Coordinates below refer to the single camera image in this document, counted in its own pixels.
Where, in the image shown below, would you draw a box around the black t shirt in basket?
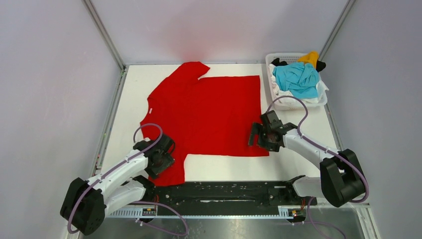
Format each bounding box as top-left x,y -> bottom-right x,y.
271,58 -> 326,72

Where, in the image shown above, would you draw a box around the yellow t shirt in basket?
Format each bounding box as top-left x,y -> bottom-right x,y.
297,51 -> 319,69

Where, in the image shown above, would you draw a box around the white plastic laundry basket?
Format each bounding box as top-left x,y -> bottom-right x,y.
265,52 -> 328,111

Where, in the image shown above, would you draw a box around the teal t shirt in basket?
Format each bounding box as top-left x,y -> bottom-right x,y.
272,62 -> 319,99

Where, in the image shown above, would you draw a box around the white slotted cable duct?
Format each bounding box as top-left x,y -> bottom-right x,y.
108,206 -> 294,219

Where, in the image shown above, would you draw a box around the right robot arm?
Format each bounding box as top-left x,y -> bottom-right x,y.
248,111 -> 369,207

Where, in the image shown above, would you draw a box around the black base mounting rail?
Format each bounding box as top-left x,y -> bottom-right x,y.
135,176 -> 311,212

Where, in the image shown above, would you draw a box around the red t shirt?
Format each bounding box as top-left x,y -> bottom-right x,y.
140,62 -> 269,186

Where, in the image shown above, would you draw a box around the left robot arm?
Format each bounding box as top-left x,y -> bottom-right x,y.
60,134 -> 175,236

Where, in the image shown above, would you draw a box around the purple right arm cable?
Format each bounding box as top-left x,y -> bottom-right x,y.
266,96 -> 370,239

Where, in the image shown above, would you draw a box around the aluminium frame rails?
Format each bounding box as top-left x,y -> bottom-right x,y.
74,184 -> 370,209

